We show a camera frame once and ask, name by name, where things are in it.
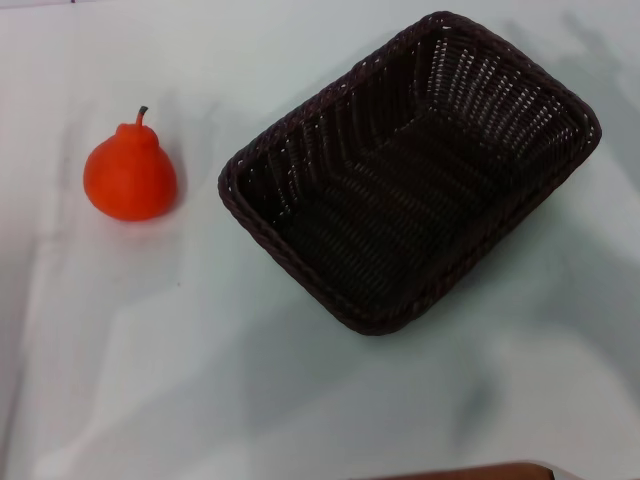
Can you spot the white tablecloth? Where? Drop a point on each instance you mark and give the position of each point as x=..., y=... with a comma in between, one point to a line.
x=150, y=350

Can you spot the orange toy pear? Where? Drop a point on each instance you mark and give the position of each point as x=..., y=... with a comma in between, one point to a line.
x=130, y=180

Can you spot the black woven rectangular basket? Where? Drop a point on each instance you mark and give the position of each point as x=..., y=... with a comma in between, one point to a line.
x=400, y=210

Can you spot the brown wooden edge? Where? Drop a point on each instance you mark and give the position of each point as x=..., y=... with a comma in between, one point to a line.
x=475, y=472

